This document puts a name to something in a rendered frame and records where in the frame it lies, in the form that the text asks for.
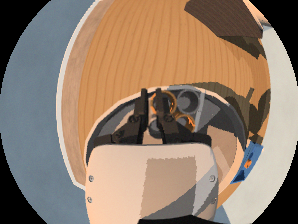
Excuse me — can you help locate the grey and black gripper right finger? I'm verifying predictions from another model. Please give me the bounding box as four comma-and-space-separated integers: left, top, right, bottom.
155, 88, 212, 147

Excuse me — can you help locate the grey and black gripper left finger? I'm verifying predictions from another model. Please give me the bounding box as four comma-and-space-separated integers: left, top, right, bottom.
94, 88, 149, 148

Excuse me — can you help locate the orange hollow ring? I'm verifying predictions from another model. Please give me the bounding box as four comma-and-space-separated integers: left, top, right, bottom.
244, 158, 252, 168
150, 90, 177, 114

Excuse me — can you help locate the blue crate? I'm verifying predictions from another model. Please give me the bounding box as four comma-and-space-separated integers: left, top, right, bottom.
230, 139, 264, 184

